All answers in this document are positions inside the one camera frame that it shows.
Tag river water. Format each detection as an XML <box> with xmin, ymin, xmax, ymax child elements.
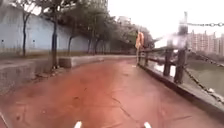
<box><xmin>153</xmin><ymin>59</ymin><xmax>224</xmax><ymax>98</ymax></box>

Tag grey concrete path edge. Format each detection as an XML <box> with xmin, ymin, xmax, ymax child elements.
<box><xmin>137</xmin><ymin>63</ymin><xmax>224</xmax><ymax>122</ymax></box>

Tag tall grey concrete wall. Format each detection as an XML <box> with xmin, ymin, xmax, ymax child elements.
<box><xmin>0</xmin><ymin>4</ymin><xmax>113</xmax><ymax>56</ymax></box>

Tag dark wooden railing fence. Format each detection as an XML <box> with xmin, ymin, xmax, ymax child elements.
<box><xmin>138</xmin><ymin>11</ymin><xmax>224</xmax><ymax>105</ymax></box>

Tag distant pink buildings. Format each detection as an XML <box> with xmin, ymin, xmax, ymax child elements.
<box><xmin>187</xmin><ymin>30</ymin><xmax>224</xmax><ymax>57</ymax></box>

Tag low grey concrete kerb wall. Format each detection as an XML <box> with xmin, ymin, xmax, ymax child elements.
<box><xmin>0</xmin><ymin>54</ymin><xmax>137</xmax><ymax>95</ymax></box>

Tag red paved path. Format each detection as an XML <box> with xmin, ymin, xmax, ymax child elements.
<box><xmin>0</xmin><ymin>57</ymin><xmax>224</xmax><ymax>128</ymax></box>

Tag row of trees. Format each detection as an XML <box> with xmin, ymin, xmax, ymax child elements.
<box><xmin>13</xmin><ymin>0</ymin><xmax>154</xmax><ymax>70</ymax></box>

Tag orange life ring post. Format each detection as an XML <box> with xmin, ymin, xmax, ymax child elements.
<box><xmin>134</xmin><ymin>30</ymin><xmax>145</xmax><ymax>66</ymax></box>

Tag robot's own part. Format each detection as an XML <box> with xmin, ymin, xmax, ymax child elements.
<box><xmin>73</xmin><ymin>120</ymin><xmax>83</xmax><ymax>128</ymax></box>
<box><xmin>143</xmin><ymin>121</ymin><xmax>152</xmax><ymax>128</ymax></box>

